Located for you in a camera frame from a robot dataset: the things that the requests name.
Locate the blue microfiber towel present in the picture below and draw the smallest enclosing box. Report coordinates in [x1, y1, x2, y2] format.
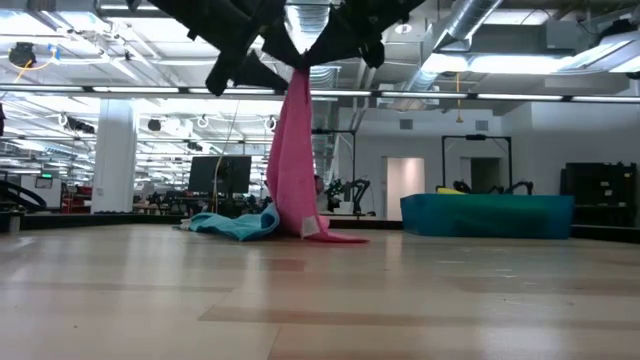
[174, 202, 281, 242]

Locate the black background monitor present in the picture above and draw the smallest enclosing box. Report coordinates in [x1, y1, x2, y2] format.
[187, 155, 253, 195]

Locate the blue plastic bin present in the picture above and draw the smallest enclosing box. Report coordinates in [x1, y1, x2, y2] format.
[399, 193, 576, 240]

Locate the black ceiling camera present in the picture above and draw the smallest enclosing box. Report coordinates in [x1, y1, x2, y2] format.
[7, 41, 40, 69]

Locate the black metal rig frame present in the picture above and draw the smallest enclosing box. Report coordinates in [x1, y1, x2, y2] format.
[441, 134, 513, 196]

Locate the white pillar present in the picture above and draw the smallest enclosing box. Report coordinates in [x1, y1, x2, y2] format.
[91, 98, 139, 214]

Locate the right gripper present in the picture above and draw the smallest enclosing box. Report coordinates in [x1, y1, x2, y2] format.
[301, 0, 427, 71]

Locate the pink microfiber towel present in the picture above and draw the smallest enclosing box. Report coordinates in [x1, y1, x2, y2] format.
[264, 67, 370, 245]

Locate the silver air duct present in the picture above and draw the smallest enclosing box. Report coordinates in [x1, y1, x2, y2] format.
[285, 0, 346, 191]
[399, 0, 504, 109]

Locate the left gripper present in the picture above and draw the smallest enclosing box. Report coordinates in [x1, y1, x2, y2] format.
[124, 0, 307, 97]

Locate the person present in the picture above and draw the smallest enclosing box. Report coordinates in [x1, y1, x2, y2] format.
[313, 174, 327, 211]

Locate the black shelf unit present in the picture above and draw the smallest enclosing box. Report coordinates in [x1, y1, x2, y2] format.
[559, 161, 639, 229]

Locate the black cable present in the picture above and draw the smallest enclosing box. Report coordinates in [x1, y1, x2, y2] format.
[0, 179, 49, 211]

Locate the long light bar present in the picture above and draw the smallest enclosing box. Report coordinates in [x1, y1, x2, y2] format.
[0, 83, 640, 104]

